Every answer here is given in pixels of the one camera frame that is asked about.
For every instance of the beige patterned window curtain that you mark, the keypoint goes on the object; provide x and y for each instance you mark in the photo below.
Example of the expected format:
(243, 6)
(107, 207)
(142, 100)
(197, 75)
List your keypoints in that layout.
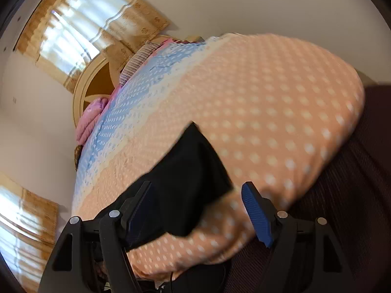
(146, 18)
(39, 213)

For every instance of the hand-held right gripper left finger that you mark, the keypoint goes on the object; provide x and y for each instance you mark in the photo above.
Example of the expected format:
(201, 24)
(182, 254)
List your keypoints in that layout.
(141, 216)

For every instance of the pink folded quilt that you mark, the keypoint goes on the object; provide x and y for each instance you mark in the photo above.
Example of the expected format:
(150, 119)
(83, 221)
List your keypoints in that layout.
(90, 119)

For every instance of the black pants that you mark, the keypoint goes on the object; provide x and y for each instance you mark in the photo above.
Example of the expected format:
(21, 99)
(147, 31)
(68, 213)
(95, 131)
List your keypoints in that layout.
(183, 183)

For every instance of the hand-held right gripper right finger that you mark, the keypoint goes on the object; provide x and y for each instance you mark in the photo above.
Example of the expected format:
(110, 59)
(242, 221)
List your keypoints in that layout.
(256, 213)

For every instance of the cream wooden headboard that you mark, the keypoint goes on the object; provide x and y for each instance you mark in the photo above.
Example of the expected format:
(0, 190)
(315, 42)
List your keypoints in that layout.
(91, 82)

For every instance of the orange and blue dotted blanket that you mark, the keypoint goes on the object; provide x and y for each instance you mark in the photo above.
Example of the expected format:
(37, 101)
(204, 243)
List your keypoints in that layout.
(275, 113)

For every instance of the brown fuzzy object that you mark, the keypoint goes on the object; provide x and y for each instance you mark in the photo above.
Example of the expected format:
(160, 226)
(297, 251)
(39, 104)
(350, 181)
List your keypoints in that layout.
(78, 156)

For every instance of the person's dark maroon clothing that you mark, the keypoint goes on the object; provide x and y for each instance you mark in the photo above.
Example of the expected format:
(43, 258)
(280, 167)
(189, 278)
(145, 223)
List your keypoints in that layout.
(351, 174)

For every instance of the striped pillow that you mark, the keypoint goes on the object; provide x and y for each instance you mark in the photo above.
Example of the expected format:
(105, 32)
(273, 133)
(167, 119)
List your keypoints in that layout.
(137, 59)

